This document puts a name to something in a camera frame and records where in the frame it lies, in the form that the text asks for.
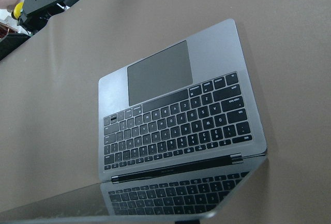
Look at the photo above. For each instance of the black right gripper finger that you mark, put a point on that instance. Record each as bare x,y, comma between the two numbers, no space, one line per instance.
181,222
193,222

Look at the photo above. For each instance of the grey laptop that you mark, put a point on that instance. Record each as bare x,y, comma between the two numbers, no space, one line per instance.
179,131

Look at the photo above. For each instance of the yellow round object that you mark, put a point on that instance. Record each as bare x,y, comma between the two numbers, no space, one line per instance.
17,10

